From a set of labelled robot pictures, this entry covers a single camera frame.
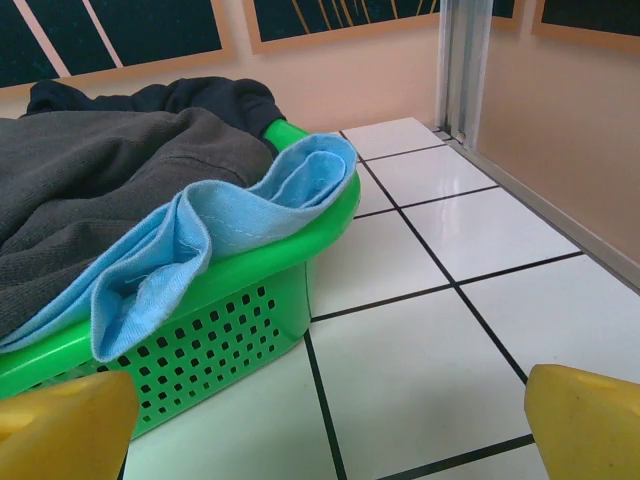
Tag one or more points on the navy blue t-shirt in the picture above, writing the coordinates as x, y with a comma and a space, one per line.
200, 97

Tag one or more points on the grey t-shirt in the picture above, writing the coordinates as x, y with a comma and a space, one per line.
100, 175

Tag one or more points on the aluminium frame post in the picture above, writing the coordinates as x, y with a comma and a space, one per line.
462, 65

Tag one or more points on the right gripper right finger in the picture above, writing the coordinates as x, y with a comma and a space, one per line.
590, 430

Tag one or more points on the green plastic laundry basket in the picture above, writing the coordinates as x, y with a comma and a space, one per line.
250, 262

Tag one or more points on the aluminium table edge rail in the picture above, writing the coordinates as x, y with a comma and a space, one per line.
550, 216

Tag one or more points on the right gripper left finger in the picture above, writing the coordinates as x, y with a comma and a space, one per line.
60, 430

